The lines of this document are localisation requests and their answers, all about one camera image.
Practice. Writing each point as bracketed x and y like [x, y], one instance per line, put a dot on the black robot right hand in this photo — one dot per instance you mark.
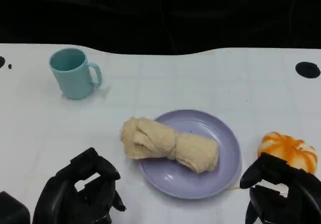
[298, 199]

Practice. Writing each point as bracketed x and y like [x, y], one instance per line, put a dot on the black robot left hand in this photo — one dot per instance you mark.
[57, 199]

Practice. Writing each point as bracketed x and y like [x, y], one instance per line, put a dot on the beige towel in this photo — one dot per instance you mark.
[163, 143]

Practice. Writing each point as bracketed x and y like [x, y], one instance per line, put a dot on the orange and white bread roll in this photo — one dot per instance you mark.
[288, 146]

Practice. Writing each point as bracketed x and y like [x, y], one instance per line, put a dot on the lilac plate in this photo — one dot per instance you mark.
[220, 163]

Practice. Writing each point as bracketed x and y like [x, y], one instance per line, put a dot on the pale green mug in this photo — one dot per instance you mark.
[74, 83]

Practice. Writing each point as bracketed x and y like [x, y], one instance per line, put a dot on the black round table grommet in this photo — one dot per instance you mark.
[1, 62]
[307, 70]

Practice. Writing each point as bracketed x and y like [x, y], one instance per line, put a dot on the black cloth backdrop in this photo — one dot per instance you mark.
[160, 13]

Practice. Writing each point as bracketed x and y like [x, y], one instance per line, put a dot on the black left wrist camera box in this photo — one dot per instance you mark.
[12, 210]

